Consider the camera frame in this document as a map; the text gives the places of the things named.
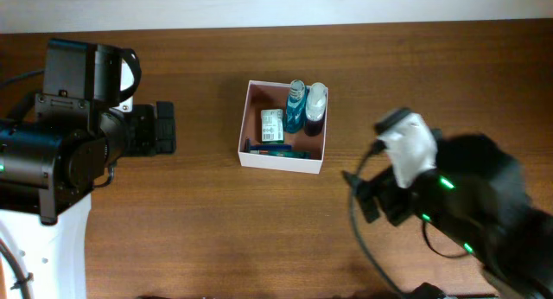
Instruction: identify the teal white toothpaste tube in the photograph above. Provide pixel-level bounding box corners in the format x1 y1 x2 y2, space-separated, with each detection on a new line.
288 151 310 159

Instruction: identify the blue disposable razor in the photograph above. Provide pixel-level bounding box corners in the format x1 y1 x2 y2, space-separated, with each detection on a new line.
245 138 292 153

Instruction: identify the blue white toothbrush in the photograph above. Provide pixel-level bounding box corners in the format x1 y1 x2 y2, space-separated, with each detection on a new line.
258 150 295 157

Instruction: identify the clear purple soap pump bottle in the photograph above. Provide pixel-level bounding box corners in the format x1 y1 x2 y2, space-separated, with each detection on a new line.
304 82 327 137

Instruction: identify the green white small box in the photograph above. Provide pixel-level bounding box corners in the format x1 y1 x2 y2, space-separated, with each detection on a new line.
261 109 284 143

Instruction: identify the blue mouthwash bottle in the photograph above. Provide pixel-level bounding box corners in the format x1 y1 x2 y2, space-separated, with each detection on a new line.
284 80 308 133

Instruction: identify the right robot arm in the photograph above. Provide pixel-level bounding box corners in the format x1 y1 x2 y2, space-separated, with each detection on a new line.
342 129 552 298

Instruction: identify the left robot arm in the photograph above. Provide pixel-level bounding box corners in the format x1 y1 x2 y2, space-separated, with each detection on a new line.
1 39 176 298

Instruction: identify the white open cardboard box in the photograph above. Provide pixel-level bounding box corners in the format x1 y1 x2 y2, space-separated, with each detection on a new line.
238 80 328 175

